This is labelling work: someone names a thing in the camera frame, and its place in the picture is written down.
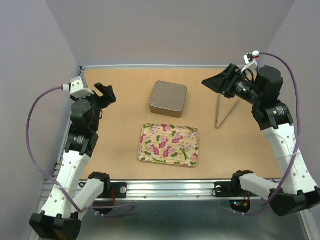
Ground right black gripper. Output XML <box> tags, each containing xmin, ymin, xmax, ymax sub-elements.
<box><xmin>201</xmin><ymin>63</ymin><xmax>264</xmax><ymax>106</ymax></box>

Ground metal tongs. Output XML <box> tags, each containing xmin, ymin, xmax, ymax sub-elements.
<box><xmin>214</xmin><ymin>94</ymin><xmax>240</xmax><ymax>130</ymax></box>

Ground brown tin lid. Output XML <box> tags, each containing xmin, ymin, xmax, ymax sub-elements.
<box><xmin>149</xmin><ymin>80</ymin><xmax>188</xmax><ymax>107</ymax></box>

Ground brown cookie tin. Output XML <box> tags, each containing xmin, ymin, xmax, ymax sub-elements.
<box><xmin>149</xmin><ymin>103</ymin><xmax>184</xmax><ymax>118</ymax></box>

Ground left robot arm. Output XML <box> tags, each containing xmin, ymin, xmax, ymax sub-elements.
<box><xmin>29</xmin><ymin>80</ymin><xmax>116</xmax><ymax>240</ymax></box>

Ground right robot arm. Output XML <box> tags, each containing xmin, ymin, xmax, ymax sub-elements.
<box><xmin>201</xmin><ymin>64</ymin><xmax>320</xmax><ymax>217</ymax></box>

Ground floral serving tray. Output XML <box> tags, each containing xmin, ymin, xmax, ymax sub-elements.
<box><xmin>137</xmin><ymin>123</ymin><xmax>200</xmax><ymax>168</ymax></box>

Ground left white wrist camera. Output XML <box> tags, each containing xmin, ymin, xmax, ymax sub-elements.
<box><xmin>62</xmin><ymin>76</ymin><xmax>94</xmax><ymax>99</ymax></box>

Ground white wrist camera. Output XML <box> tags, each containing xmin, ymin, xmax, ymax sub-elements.
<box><xmin>241</xmin><ymin>50</ymin><xmax>260</xmax><ymax>73</ymax></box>
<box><xmin>62</xmin><ymin>76</ymin><xmax>94</xmax><ymax>99</ymax></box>

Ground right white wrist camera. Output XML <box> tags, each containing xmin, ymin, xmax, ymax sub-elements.
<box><xmin>241</xmin><ymin>50</ymin><xmax>260</xmax><ymax>73</ymax></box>

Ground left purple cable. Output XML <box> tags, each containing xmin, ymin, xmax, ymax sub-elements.
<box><xmin>26</xmin><ymin>84</ymin><xmax>135</xmax><ymax>218</ymax></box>

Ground purple cable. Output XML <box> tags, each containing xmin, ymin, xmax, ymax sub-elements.
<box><xmin>26</xmin><ymin>84</ymin><xmax>135</xmax><ymax>218</ymax></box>
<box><xmin>233</xmin><ymin>51</ymin><xmax>301</xmax><ymax>216</ymax></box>

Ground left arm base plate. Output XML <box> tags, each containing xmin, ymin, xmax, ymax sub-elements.
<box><xmin>97</xmin><ymin>182</ymin><xmax>128</xmax><ymax>199</ymax></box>

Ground aluminium front rail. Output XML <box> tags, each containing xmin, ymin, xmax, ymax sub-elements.
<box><xmin>39</xmin><ymin>177</ymin><xmax>308</xmax><ymax>201</ymax></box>

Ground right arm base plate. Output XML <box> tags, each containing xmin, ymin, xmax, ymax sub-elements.
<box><xmin>214</xmin><ymin>179</ymin><xmax>249</xmax><ymax>198</ymax></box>

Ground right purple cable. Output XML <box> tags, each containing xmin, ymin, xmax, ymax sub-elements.
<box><xmin>233</xmin><ymin>51</ymin><xmax>301</xmax><ymax>216</ymax></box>

